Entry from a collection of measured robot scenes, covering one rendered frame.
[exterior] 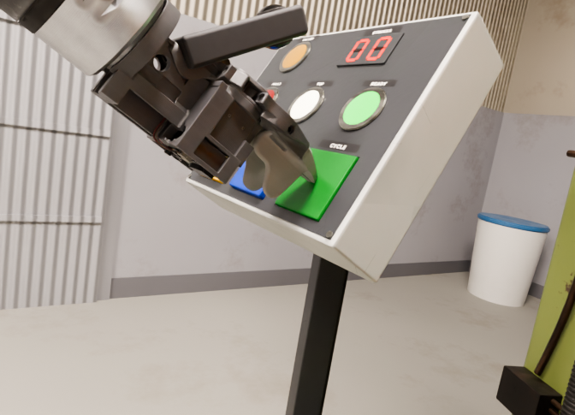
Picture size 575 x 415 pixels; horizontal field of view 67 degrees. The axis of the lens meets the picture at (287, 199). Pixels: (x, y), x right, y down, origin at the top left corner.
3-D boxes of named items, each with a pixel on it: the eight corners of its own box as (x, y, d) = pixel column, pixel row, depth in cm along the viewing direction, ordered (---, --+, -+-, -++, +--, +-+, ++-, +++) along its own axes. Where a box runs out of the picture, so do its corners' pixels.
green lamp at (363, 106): (351, 127, 44) (358, 83, 44) (337, 126, 49) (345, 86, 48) (380, 132, 45) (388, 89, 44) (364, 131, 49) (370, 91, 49)
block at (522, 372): (530, 432, 47) (540, 394, 47) (494, 398, 53) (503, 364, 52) (554, 432, 48) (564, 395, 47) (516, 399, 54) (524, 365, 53)
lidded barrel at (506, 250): (543, 305, 365) (563, 228, 356) (508, 312, 334) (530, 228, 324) (483, 282, 409) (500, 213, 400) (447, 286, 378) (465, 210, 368)
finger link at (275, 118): (279, 156, 42) (215, 96, 37) (289, 141, 42) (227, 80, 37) (309, 163, 38) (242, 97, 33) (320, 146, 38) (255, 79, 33)
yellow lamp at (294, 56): (284, 68, 61) (289, 36, 61) (279, 71, 66) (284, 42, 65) (305, 72, 62) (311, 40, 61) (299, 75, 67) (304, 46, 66)
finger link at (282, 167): (288, 217, 44) (223, 165, 38) (319, 169, 45) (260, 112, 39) (307, 226, 41) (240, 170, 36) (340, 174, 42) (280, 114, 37)
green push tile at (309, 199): (315, 219, 41) (357, 155, 42) (272, 202, 47) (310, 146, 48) (326, 229, 42) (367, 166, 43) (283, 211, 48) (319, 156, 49)
